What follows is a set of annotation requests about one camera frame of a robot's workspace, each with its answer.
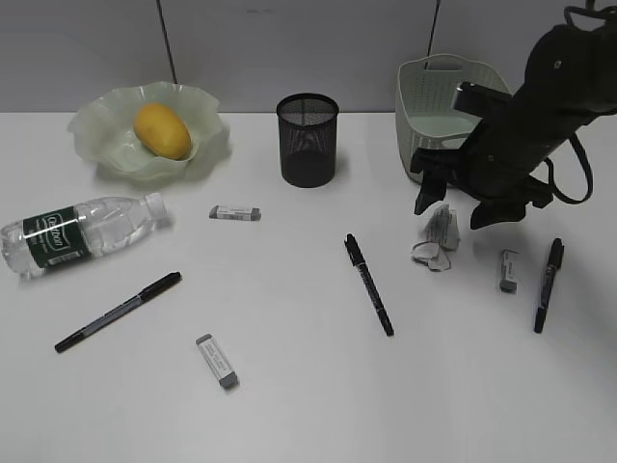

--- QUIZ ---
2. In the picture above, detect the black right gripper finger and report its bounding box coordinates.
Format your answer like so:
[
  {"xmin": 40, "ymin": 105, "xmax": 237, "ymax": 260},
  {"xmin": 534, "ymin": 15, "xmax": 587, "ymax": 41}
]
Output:
[
  {"xmin": 469, "ymin": 196, "xmax": 528, "ymax": 230},
  {"xmin": 414, "ymin": 170, "xmax": 448, "ymax": 215}
]

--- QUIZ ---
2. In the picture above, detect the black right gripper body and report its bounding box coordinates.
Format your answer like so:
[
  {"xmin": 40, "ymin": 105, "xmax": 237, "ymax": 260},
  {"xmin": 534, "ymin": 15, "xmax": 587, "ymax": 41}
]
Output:
[{"xmin": 410, "ymin": 123, "xmax": 552, "ymax": 208}]

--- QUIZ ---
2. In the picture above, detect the white waste paper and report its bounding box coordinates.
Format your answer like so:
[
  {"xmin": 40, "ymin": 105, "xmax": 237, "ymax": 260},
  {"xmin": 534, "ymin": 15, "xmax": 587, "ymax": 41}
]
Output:
[{"xmin": 411, "ymin": 204, "xmax": 461, "ymax": 272}]

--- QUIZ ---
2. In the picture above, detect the black marker pen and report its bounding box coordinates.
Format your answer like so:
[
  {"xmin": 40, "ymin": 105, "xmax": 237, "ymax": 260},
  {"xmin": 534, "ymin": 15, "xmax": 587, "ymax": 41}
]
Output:
[
  {"xmin": 54, "ymin": 272, "xmax": 182, "ymax": 353},
  {"xmin": 344, "ymin": 233, "xmax": 394, "ymax": 337},
  {"xmin": 533, "ymin": 238, "xmax": 565, "ymax": 334}
]

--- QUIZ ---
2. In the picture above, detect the yellow mango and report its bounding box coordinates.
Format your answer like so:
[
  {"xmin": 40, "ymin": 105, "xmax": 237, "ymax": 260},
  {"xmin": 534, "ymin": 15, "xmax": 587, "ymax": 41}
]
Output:
[{"xmin": 133, "ymin": 103, "xmax": 192, "ymax": 161}]

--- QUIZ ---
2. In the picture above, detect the clear water bottle green label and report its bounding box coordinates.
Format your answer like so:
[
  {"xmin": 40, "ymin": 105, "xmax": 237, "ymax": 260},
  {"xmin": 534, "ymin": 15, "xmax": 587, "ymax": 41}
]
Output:
[{"xmin": 1, "ymin": 193, "xmax": 169, "ymax": 277}]

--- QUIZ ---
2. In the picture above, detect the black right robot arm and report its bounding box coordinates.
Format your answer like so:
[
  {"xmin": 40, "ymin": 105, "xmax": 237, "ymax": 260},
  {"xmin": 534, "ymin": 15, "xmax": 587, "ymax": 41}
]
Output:
[{"xmin": 410, "ymin": 6, "xmax": 616, "ymax": 230}]

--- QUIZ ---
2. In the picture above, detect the grey white eraser right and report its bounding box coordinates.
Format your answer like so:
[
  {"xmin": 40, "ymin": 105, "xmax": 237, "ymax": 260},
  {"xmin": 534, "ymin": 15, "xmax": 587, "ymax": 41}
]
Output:
[{"xmin": 498, "ymin": 249, "xmax": 519, "ymax": 294}]

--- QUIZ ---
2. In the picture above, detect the grey white eraser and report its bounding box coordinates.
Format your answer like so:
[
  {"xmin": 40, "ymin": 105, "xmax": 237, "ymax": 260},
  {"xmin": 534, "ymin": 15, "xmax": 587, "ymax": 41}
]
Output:
[
  {"xmin": 498, "ymin": 249, "xmax": 519, "ymax": 294},
  {"xmin": 208, "ymin": 204, "xmax": 261, "ymax": 222},
  {"xmin": 196, "ymin": 334, "xmax": 239, "ymax": 390}
]

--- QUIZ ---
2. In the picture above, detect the pale green woven plastic basket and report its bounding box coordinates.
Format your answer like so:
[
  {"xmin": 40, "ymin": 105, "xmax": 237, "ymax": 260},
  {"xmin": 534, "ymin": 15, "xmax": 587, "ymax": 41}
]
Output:
[{"xmin": 395, "ymin": 53, "xmax": 510, "ymax": 183}]

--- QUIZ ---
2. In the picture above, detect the black mesh pen holder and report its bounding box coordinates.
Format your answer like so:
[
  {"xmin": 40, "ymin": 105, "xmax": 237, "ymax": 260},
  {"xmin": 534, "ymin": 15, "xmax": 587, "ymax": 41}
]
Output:
[{"xmin": 276, "ymin": 93, "xmax": 339, "ymax": 188}]

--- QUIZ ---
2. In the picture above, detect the grey white eraser upper left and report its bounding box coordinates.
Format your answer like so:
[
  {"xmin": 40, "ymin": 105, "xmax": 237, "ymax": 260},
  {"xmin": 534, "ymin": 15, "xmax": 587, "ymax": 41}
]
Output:
[{"xmin": 208, "ymin": 204, "xmax": 261, "ymax": 222}]

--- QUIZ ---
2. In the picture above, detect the grey white eraser lower left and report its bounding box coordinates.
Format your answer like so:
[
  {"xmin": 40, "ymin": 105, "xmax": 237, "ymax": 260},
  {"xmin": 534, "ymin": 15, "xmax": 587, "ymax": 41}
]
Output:
[{"xmin": 196, "ymin": 334, "xmax": 239, "ymax": 390}]

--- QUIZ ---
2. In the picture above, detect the pale green wavy glass bowl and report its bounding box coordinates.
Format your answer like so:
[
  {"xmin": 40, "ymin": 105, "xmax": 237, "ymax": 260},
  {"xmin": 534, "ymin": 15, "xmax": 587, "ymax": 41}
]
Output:
[{"xmin": 67, "ymin": 81, "xmax": 225, "ymax": 182}]

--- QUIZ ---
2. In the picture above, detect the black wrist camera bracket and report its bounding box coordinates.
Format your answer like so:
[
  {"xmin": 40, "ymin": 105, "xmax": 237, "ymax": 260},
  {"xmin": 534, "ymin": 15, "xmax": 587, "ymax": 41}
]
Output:
[{"xmin": 452, "ymin": 82, "xmax": 512, "ymax": 118}]

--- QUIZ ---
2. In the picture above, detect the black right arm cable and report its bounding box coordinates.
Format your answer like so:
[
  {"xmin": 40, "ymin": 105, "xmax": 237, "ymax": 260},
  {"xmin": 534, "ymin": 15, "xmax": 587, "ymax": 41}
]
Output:
[{"xmin": 544, "ymin": 132, "xmax": 594, "ymax": 204}]

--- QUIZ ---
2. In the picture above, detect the black cable behind right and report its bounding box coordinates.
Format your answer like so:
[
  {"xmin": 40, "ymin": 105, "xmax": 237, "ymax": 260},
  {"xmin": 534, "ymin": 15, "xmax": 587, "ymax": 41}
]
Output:
[{"xmin": 425, "ymin": 0, "xmax": 442, "ymax": 58}]

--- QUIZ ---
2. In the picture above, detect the black cable behind left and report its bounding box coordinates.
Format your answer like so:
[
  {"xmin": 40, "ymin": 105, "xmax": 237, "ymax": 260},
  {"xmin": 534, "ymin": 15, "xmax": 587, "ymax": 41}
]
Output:
[{"xmin": 157, "ymin": 0, "xmax": 180, "ymax": 84}]

